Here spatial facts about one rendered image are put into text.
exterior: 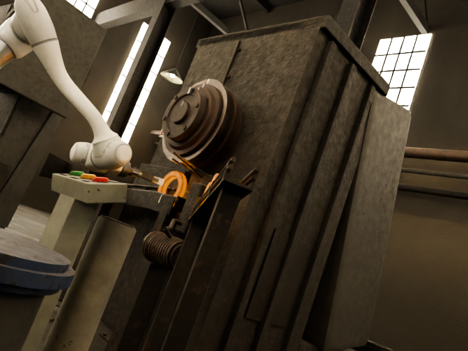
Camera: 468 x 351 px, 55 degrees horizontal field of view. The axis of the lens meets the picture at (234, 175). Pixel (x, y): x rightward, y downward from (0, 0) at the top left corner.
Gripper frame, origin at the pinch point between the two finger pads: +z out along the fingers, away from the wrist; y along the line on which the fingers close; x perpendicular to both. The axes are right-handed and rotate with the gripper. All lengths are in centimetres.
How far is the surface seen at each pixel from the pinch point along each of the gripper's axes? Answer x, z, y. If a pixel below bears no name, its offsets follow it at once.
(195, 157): 16.5, 15.1, 2.2
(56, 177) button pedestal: -12, -63, 49
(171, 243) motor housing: -23.5, -4.0, 30.1
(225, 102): 45.3, 17.3, 9.6
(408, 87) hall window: 351, 650, -259
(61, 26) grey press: 127, 18, -270
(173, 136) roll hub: 23.6, 7.0, -9.2
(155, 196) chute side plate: -6.8, 12.3, -15.6
